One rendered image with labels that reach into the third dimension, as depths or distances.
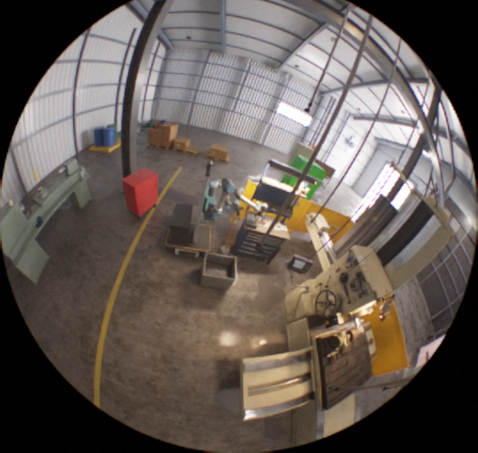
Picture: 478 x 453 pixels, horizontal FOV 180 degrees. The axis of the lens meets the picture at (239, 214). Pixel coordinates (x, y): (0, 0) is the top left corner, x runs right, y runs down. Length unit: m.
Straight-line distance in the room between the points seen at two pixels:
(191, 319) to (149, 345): 0.87
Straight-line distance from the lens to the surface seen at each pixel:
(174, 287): 2.84
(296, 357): 2.45
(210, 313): 2.76
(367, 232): 2.84
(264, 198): 2.82
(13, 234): 3.78
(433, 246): 2.48
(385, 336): 4.71
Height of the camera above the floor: 2.68
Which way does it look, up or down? 39 degrees down
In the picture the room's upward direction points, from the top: 23 degrees clockwise
